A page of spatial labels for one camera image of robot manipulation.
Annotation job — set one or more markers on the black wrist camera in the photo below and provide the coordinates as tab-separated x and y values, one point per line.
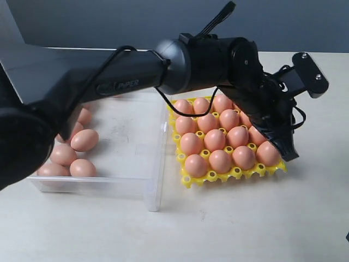
303	76

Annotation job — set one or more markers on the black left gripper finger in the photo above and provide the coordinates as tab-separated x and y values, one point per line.
284	143

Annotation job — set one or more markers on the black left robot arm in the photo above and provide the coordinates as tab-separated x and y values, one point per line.
43	90

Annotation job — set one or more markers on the brown egg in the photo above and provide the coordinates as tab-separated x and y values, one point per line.
200	105
237	136
244	157
221	103
52	170
235	106
190	144
214	140
267	154
78	127
63	154
185	125
229	119
255	136
82	168
220	161
84	140
207	123
85	117
244	120
183	106
196	166

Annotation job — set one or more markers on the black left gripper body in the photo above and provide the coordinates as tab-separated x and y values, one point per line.
267	109

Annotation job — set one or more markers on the yellow plastic egg tray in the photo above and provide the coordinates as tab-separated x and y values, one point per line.
211	175

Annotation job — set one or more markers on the clear plastic bin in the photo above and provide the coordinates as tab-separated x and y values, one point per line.
130	154

